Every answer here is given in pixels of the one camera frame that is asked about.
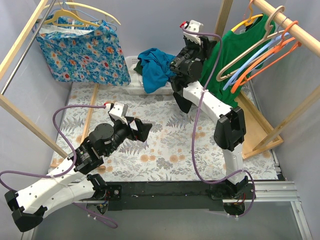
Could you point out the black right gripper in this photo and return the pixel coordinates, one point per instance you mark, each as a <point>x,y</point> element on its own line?
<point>176,63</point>

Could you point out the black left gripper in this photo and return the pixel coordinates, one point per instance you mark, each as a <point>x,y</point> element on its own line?
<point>134,130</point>

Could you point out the beige wooden hanger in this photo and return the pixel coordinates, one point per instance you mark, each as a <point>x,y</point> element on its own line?
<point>267,36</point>

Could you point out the blue t-shirt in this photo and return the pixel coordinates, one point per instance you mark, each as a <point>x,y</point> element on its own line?
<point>156,69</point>

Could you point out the white floral print t-shirt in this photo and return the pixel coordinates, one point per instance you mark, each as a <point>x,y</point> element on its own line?
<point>136,80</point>

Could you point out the light blue hanger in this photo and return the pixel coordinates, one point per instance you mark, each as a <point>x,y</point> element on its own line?
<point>274,46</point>

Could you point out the bright green t-shirt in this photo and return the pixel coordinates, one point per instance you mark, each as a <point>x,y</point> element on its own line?
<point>233,45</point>

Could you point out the black t-shirt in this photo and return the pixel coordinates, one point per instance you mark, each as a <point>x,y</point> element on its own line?
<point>183,103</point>

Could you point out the green and grey raglan shirt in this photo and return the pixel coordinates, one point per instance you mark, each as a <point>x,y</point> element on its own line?
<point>139,68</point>

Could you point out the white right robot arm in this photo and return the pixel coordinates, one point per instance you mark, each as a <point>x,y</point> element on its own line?
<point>230,127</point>

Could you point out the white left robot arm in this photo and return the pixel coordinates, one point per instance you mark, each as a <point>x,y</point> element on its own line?
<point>72,181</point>

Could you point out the yellow plastic hanger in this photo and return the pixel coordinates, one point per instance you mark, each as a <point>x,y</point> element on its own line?
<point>66,13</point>

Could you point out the cream plastic hanger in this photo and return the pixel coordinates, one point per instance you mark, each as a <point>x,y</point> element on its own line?
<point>68,9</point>

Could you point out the white perforated plastic basket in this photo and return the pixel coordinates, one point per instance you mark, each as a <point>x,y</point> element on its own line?
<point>131,62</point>

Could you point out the floral patterned table mat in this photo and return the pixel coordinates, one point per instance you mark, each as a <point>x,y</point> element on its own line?
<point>179,147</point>

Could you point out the blue floral garment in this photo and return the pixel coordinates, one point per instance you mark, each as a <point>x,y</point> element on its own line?
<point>90,54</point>

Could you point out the right wooden rack base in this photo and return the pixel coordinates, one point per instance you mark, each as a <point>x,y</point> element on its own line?
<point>257,128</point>

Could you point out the metal rod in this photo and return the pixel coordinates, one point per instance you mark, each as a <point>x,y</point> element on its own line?
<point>12,53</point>

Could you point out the left wooden clothes rack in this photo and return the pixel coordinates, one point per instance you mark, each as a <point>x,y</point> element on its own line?
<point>33,91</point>

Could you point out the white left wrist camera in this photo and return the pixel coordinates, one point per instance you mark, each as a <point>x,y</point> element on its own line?
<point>117,111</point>

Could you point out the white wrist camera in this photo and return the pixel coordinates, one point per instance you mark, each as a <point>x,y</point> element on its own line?
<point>117,111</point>
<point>192,26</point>

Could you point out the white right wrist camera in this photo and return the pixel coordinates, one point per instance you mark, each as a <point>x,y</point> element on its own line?
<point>192,26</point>

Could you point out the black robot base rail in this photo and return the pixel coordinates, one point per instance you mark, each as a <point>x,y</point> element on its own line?
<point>173,195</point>

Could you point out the thin blue wire hanger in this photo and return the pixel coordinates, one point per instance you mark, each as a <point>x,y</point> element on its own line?
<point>76,8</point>

